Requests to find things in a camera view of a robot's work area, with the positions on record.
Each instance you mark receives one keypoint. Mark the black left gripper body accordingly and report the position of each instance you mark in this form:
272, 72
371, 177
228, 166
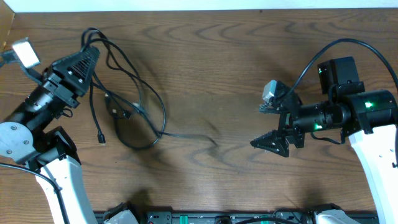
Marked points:
63, 90

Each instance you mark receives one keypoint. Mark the wooden panel at left edge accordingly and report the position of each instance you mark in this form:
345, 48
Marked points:
6, 19

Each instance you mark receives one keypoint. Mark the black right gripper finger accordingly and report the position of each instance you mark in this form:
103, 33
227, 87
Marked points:
273, 142
267, 109

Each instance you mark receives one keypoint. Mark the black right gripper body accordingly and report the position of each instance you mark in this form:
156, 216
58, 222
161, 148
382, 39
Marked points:
288, 123

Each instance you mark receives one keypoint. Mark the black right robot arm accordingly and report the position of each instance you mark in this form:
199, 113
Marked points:
367, 119

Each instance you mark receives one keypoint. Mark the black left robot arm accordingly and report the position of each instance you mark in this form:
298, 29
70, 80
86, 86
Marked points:
52, 156

